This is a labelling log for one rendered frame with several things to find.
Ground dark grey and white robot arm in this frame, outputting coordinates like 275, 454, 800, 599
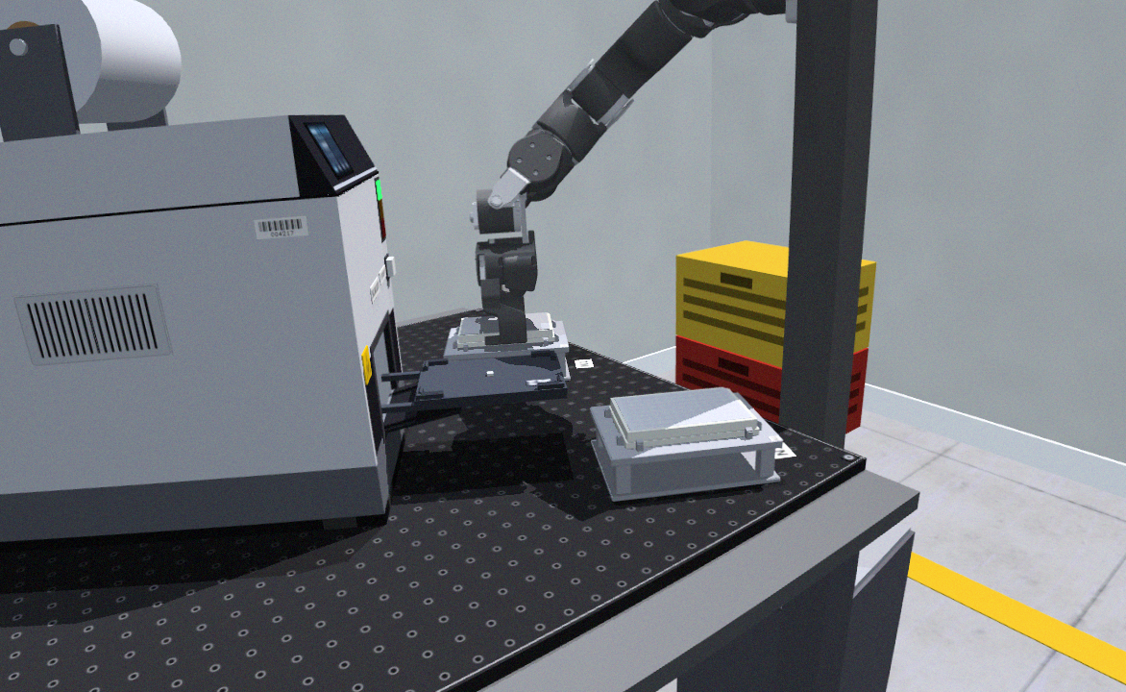
470, 0, 797, 235

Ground white roll of foil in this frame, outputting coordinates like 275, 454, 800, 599
0, 0, 182, 124

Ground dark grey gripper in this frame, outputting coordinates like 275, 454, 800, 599
476, 196, 538, 345

